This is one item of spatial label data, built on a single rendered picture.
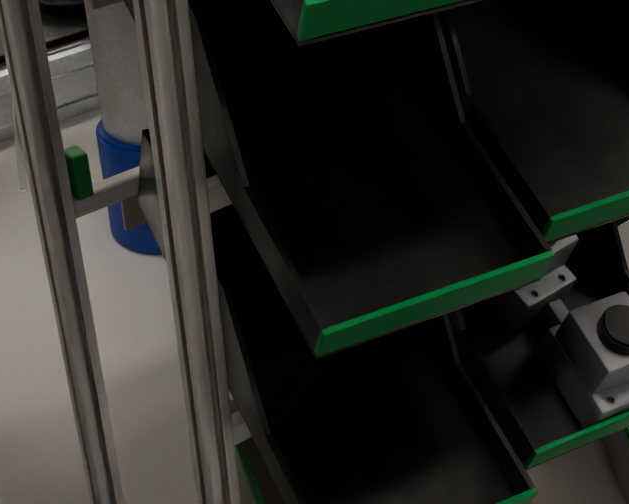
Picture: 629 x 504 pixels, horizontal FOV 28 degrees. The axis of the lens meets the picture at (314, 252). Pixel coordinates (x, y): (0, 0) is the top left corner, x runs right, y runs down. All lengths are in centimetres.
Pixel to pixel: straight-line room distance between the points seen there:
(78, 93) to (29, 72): 119
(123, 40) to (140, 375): 38
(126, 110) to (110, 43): 8
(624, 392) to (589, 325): 5
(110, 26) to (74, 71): 48
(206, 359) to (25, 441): 67
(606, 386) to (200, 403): 24
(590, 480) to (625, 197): 31
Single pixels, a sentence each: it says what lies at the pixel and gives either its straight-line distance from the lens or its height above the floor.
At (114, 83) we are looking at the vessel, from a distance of 150.
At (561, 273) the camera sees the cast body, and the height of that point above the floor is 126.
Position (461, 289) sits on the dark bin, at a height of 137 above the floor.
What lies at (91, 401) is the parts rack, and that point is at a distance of 90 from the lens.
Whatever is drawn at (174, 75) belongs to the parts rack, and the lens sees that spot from 61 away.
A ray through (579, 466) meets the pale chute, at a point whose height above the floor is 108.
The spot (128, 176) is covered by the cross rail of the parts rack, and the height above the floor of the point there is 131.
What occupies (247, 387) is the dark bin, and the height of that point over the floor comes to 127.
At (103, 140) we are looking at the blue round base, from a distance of 156.
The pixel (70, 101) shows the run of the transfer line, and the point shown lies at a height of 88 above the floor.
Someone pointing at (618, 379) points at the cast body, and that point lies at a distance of 77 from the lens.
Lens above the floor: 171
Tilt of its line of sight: 33 degrees down
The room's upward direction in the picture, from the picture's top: 3 degrees counter-clockwise
